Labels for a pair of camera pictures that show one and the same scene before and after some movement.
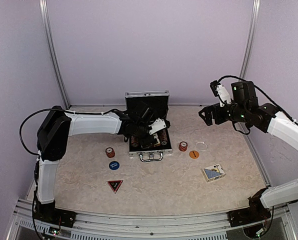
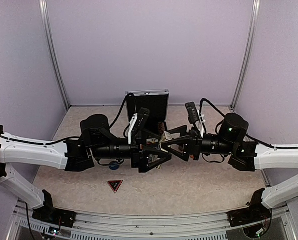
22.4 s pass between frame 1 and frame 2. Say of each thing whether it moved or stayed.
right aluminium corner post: stayed
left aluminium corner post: stayed
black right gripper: moved
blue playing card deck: moved
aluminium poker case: stayed
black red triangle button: stayed
